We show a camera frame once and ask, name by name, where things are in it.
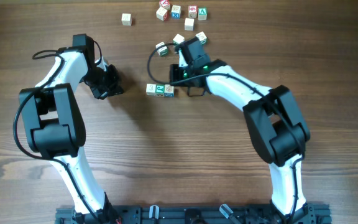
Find blue edged picture block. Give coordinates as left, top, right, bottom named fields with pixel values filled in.
left=164, top=85, right=175, bottom=97

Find green letter J block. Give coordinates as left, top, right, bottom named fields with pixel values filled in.
left=155, top=85, right=165, bottom=96

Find yellow edged wooden block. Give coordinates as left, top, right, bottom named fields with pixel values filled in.
left=145, top=83, right=156, bottom=96

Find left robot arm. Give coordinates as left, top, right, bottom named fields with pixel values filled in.
left=12, top=34, right=124, bottom=223

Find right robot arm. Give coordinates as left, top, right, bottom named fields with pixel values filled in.
left=170, top=37, right=310, bottom=223

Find green edged block lower left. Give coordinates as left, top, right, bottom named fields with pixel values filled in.
left=155, top=42, right=168, bottom=57

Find green edged block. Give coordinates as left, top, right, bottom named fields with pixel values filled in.
left=173, top=34, right=185, bottom=45
left=195, top=32, right=208, bottom=45
left=155, top=42, right=168, bottom=57

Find green edged block middle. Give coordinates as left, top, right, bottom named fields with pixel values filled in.
left=173, top=34, right=185, bottom=45

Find green edged block right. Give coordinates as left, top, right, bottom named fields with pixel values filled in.
left=195, top=32, right=208, bottom=45

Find plain wooden block centre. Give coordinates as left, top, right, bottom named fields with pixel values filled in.
left=185, top=18, right=195, bottom=31

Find plain wooden block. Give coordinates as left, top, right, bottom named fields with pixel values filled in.
left=185, top=18, right=195, bottom=31
left=121, top=13, right=132, bottom=26

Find red edged wooden block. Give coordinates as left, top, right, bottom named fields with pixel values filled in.
left=156, top=7, right=168, bottom=21

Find blue X letter block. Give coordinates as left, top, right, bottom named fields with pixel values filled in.
left=171, top=5, right=181, bottom=19

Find green letter A block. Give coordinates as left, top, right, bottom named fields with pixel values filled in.
left=198, top=7, right=208, bottom=21

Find red number 6 block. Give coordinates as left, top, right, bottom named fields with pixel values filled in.
left=188, top=5, right=198, bottom=19

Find plain wooden block far left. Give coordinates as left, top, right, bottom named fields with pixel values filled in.
left=121, top=13, right=132, bottom=26

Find red letter block top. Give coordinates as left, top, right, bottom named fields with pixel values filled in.
left=159, top=0, right=170, bottom=11

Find left black cable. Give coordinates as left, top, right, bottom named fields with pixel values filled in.
left=12, top=40, right=104, bottom=223

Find black cable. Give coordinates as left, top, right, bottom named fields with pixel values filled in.
left=147, top=42, right=306, bottom=223
left=12, top=40, right=104, bottom=223

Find right black cable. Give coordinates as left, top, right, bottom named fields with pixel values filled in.
left=147, top=42, right=306, bottom=223

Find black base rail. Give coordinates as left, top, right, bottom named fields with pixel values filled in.
left=54, top=203, right=333, bottom=224

